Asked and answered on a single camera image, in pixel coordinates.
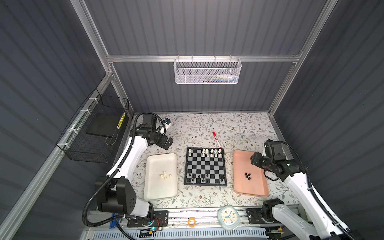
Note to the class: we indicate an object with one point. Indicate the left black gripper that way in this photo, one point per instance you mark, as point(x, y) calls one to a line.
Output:
point(161, 144)

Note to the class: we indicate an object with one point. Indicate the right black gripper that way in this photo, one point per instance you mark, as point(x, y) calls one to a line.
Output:
point(254, 158)

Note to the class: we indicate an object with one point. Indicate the black chess pieces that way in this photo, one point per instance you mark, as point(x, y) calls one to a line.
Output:
point(248, 176)
point(205, 179)

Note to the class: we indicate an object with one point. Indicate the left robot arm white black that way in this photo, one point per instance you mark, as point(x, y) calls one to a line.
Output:
point(114, 192)

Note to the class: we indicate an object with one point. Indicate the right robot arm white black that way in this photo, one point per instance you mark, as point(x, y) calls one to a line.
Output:
point(324, 224)

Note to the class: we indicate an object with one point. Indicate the white chess pieces in tray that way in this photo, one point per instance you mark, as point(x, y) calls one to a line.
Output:
point(165, 175)

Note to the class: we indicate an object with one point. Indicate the black chess pieces on board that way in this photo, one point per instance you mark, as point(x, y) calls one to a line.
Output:
point(205, 179)

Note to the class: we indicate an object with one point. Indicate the white chess pieces on board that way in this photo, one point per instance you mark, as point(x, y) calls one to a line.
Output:
point(211, 153)

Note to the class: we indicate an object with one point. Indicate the black white chess board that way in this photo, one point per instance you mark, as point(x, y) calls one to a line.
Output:
point(198, 165)

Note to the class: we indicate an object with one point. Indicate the pink plastic tray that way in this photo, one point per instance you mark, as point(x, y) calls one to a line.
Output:
point(258, 185)

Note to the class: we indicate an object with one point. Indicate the white plastic tray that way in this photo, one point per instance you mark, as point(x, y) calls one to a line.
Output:
point(161, 180)

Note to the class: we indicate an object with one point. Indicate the red white marker pen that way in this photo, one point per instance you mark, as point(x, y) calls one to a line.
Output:
point(217, 140)

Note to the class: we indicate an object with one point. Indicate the yellow brush in basket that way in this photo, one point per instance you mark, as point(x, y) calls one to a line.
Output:
point(121, 120)

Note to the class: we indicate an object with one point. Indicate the mint green alarm clock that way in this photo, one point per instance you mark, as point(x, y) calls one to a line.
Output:
point(228, 218)

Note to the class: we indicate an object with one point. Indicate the blue clamp tool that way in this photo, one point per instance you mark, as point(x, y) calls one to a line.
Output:
point(113, 224)

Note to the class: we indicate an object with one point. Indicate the black wire basket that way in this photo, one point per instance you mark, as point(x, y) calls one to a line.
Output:
point(93, 136)

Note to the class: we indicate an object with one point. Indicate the white wire basket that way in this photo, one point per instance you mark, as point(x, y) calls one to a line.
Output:
point(212, 71)

